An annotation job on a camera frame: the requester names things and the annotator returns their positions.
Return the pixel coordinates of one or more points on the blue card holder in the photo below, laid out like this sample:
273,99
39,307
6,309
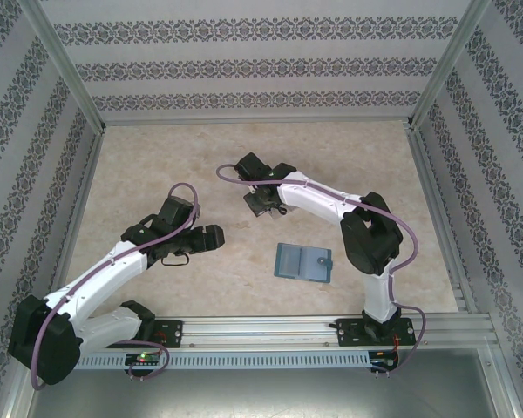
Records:
311,263

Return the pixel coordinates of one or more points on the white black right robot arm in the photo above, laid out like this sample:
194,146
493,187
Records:
314,198

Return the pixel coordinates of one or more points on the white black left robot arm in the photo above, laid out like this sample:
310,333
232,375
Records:
109,270

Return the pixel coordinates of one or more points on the circuit board with green light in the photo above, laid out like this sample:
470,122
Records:
141,359

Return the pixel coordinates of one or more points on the grey metal sheet panel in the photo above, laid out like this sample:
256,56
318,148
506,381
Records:
261,396

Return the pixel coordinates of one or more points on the small circuit board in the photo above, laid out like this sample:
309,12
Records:
381,362

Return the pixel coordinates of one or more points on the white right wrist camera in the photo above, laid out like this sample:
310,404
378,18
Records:
251,190

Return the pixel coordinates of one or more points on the aluminium table side rail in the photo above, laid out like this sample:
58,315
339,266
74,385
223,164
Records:
438,217
77,217

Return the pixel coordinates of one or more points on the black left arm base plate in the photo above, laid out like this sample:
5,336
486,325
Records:
174,333

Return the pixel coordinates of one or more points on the aluminium mounting rail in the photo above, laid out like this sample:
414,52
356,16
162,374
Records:
261,333

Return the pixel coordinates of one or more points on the aluminium corner frame post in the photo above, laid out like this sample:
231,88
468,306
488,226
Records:
65,65
444,65

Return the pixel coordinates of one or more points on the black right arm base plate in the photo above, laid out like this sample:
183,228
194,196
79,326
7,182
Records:
348,333

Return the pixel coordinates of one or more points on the aluminium front frame upright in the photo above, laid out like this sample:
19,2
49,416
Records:
505,383
13,405

